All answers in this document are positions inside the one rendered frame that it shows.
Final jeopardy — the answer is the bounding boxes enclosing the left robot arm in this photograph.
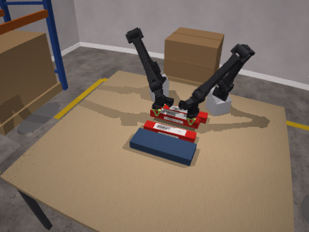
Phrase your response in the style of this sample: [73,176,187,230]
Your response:
[178,44,255,114]

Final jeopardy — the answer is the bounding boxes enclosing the white box with red trim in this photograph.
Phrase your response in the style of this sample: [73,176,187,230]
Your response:
[150,108,201,129]

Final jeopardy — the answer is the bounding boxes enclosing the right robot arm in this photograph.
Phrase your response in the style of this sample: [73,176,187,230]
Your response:
[125,27,174,107]

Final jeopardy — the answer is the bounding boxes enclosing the white box with red edges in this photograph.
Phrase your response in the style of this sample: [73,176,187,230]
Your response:
[163,104,208,123]

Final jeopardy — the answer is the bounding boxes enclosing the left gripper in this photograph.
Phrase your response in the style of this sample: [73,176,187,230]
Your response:
[186,106,200,125]

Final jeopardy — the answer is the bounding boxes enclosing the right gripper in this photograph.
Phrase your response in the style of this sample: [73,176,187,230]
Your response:
[152,97,165,116]

